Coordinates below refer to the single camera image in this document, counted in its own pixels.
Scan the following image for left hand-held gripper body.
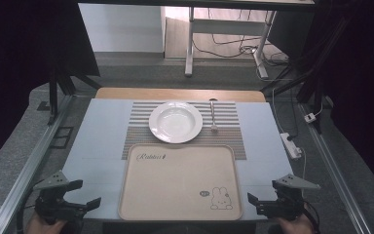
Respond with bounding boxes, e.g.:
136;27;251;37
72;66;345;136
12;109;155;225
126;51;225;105
33;170;88;226

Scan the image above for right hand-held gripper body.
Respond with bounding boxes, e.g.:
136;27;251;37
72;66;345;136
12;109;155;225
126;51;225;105
256;174;321;222

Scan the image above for person's right hand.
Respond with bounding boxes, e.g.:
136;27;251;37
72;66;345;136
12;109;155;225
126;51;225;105
275;214;315;234

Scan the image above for person's left hand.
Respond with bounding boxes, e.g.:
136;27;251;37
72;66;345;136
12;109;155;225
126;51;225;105
25;214;70;234

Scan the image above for white power strip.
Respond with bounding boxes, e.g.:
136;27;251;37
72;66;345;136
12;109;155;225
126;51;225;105
279;132;303;161

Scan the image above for striped woven placemat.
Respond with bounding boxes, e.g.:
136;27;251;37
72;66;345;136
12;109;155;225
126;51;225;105
121;100;247;161

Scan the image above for beige tray with rabbit print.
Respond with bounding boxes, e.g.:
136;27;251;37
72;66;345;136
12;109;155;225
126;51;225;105
118;143;243;222

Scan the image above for black metal stand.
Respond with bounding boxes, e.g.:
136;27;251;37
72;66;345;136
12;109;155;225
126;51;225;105
260;13;352;135
46;62;102;127

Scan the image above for silver fork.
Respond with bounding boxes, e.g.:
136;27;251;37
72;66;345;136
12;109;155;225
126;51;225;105
209;99;219;133

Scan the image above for wooden board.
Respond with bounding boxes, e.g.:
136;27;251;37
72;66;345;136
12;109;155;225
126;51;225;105
94;87;267;103

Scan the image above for white deep plate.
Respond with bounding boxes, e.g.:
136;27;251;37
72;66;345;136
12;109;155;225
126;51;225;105
148;100;204;144

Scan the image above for dark curtain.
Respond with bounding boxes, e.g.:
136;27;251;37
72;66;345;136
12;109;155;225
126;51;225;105
267;0;374;203
0;0;101;176

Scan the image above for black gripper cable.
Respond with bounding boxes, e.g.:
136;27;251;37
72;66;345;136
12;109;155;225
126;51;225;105
301;198;321;234
15;194;45;234

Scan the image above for aluminium rail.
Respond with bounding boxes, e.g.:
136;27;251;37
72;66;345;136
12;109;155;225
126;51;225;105
297;102;373;234
0;95;75;234

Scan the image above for white power cable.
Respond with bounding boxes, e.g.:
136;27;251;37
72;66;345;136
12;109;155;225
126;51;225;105
271;87;308;199

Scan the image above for black floor cables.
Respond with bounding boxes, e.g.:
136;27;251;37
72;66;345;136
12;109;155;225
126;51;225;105
192;9;290;83

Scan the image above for white desk frame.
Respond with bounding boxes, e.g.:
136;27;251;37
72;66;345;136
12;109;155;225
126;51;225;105
184;6;278;80

